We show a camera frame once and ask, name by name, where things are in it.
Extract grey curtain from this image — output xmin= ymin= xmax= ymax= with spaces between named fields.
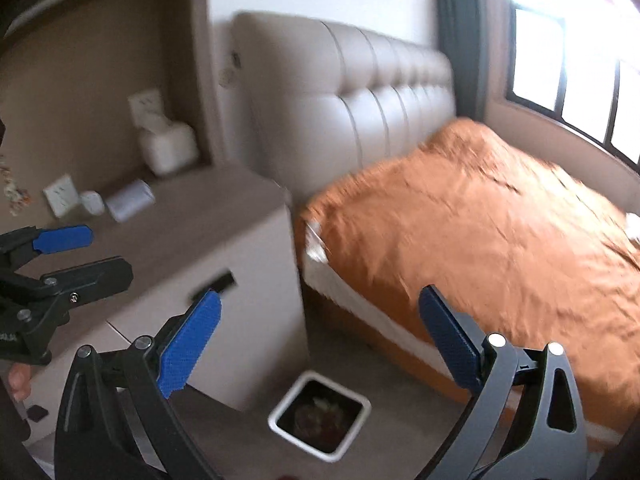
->
xmin=436 ymin=0 xmax=489 ymax=122

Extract beige padded headboard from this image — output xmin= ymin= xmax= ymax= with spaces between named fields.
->
xmin=232 ymin=12 xmax=457 ymax=206

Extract white wall socket side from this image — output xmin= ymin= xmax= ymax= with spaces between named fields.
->
xmin=128 ymin=88 xmax=164 ymax=128

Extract white square trash bin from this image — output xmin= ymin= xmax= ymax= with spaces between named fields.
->
xmin=268 ymin=370 xmax=372 ymax=464

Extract colourful wall stickers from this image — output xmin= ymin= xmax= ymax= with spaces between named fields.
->
xmin=0 ymin=156 xmax=32 ymax=217

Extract dark window frame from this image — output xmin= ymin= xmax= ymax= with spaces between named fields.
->
xmin=506 ymin=0 xmax=639 ymax=169

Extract white nightstand cabinet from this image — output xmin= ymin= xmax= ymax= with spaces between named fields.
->
xmin=26 ymin=166 xmax=309 ymax=441

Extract person left hand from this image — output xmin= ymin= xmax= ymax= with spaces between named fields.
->
xmin=8 ymin=363 xmax=32 ymax=402

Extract orange bed cover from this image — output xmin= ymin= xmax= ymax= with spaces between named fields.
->
xmin=296 ymin=118 xmax=639 ymax=432

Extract white wall socket back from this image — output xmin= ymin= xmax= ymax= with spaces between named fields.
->
xmin=43 ymin=174 xmax=80 ymax=218

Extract white tissue pack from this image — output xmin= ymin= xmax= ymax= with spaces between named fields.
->
xmin=105 ymin=179 xmax=155 ymax=223

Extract white tissue dispenser box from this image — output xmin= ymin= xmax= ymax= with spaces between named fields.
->
xmin=139 ymin=113 xmax=200 ymax=178

